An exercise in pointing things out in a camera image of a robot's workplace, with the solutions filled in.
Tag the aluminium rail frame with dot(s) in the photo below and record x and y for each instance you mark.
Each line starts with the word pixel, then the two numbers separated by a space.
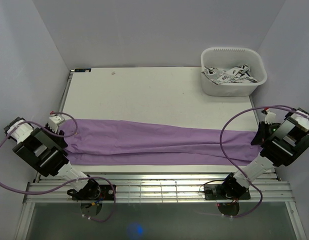
pixel 164 203

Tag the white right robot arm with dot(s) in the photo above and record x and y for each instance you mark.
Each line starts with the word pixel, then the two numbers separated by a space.
pixel 281 144

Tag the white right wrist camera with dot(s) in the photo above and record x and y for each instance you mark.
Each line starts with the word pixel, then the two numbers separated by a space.
pixel 269 116

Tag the white plastic basket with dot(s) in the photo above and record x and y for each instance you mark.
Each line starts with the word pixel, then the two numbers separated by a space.
pixel 225 59

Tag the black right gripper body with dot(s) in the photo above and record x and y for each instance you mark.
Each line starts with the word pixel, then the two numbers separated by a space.
pixel 266 130

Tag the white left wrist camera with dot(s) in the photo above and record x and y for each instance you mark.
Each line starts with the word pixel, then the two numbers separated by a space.
pixel 54 121

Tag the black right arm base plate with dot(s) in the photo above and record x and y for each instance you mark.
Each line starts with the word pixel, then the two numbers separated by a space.
pixel 212 193

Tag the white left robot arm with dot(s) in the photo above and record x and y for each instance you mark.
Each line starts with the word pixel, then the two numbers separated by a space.
pixel 44 150

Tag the black blue label sticker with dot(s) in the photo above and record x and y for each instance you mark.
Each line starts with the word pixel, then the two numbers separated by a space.
pixel 82 70

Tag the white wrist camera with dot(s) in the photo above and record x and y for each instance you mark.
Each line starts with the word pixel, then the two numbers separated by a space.
pixel 54 121
pixel 269 116

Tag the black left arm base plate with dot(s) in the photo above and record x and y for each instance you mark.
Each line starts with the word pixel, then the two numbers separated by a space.
pixel 102 192

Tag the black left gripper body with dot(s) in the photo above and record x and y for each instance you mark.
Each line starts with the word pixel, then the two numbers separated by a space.
pixel 52 136

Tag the black white printed trousers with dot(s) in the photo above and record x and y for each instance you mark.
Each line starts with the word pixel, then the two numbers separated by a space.
pixel 238 75

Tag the purple trousers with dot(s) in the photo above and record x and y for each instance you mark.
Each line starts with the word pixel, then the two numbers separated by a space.
pixel 123 143

